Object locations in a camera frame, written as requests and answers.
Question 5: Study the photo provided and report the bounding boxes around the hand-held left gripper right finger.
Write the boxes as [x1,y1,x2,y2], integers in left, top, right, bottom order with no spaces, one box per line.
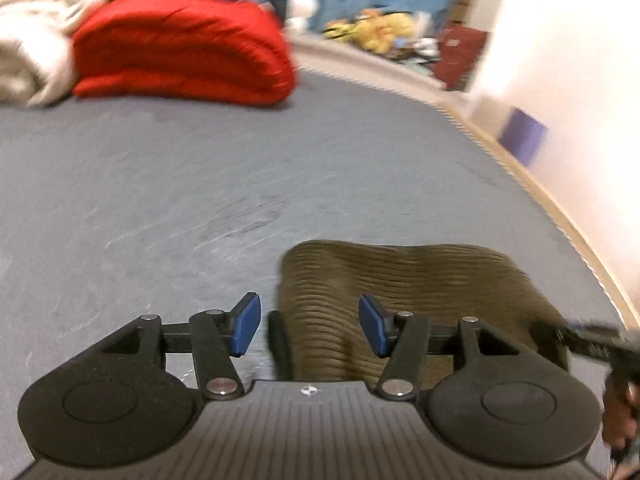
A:
[358,294,521,402]

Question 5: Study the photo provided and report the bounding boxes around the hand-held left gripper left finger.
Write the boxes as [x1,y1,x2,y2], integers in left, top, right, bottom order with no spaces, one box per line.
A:
[102,291,263,402]

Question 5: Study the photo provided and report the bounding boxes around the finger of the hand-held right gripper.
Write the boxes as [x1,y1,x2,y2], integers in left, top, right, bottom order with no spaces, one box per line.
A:
[531,321,627,362]

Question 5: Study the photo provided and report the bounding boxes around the olive corduroy pants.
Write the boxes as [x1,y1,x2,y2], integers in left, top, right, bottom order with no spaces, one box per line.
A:
[269,240,568,392]

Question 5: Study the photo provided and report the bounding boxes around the person's right hand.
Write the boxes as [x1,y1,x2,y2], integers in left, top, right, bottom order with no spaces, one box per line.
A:
[601,374,640,456]

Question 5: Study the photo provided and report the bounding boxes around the grey quilted mattress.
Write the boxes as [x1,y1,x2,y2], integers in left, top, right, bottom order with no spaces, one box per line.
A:
[0,67,631,476]

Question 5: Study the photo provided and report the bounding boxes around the dark red pillow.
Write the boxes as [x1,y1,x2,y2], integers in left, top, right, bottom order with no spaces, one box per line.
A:
[434,24,489,92]

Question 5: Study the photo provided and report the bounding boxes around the red folded quilt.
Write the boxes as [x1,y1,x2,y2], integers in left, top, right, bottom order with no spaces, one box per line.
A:
[71,0,299,107]

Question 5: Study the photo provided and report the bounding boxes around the yellow duck plush toy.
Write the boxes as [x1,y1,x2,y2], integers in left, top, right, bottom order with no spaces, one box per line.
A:
[360,10,417,53]

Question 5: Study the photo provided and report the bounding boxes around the white plush toy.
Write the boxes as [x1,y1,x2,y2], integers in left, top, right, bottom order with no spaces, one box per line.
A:
[286,0,319,28]

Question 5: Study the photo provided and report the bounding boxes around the white folded blanket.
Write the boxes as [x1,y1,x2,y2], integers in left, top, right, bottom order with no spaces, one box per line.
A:
[0,0,108,107]

